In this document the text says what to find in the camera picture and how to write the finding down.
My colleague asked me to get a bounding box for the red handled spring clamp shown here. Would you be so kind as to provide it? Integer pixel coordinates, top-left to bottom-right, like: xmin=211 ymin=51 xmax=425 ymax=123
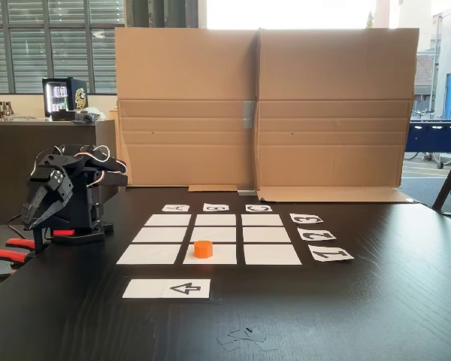
xmin=5 ymin=236 xmax=38 ymax=252
xmin=0 ymin=247 xmax=31 ymax=284

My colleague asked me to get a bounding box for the white paper grid square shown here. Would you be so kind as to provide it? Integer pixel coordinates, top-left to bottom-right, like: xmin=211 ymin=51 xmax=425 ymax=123
xmin=242 ymin=226 xmax=292 ymax=243
xmin=182 ymin=244 xmax=238 ymax=265
xmin=241 ymin=214 xmax=285 ymax=227
xmin=116 ymin=244 xmax=182 ymax=265
xmin=132 ymin=226 xmax=189 ymax=244
xmin=194 ymin=214 xmax=237 ymax=227
xmin=244 ymin=244 xmax=303 ymax=266
xmin=189 ymin=226 xmax=237 ymax=243
xmin=144 ymin=214 xmax=192 ymax=227

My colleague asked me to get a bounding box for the red black bar clamp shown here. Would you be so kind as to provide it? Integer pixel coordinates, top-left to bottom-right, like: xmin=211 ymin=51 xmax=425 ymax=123
xmin=32 ymin=224 xmax=77 ymax=256

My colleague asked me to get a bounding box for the paper label number 3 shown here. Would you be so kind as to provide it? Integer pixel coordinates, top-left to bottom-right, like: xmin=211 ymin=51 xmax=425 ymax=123
xmin=289 ymin=213 xmax=324 ymax=226

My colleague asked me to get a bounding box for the grey rolled object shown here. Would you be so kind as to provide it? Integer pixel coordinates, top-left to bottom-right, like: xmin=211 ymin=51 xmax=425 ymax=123
xmin=73 ymin=112 xmax=99 ymax=125

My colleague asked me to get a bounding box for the white arrow paper sheet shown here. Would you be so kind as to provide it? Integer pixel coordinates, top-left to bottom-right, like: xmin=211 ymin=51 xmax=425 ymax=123
xmin=122 ymin=278 xmax=212 ymax=300

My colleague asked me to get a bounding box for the brown wooden frame leg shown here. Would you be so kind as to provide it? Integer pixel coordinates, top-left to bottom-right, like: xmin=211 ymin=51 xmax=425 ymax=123
xmin=431 ymin=138 xmax=451 ymax=220

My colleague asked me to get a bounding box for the brown cardboard box panel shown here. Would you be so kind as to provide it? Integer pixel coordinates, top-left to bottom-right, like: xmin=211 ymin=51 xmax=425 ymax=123
xmin=114 ymin=26 xmax=262 ymax=193
xmin=256 ymin=26 xmax=421 ymax=204

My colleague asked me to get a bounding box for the paper label number 1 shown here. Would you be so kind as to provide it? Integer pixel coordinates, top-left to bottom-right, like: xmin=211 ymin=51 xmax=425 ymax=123
xmin=307 ymin=244 xmax=356 ymax=263

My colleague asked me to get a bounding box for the brown wooden counter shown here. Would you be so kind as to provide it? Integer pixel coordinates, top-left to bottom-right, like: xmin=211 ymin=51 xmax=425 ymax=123
xmin=0 ymin=119 xmax=118 ymax=226

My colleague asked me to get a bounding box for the black mini fridge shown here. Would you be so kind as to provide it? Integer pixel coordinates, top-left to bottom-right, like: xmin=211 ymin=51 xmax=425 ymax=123
xmin=41 ymin=77 xmax=88 ymax=118

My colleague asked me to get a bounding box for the paper label number 2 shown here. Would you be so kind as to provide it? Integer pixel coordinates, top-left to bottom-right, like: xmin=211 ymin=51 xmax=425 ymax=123
xmin=297 ymin=227 xmax=337 ymax=242

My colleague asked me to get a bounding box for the round orange token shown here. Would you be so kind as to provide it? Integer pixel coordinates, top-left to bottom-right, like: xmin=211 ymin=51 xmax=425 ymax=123
xmin=193 ymin=240 xmax=213 ymax=259

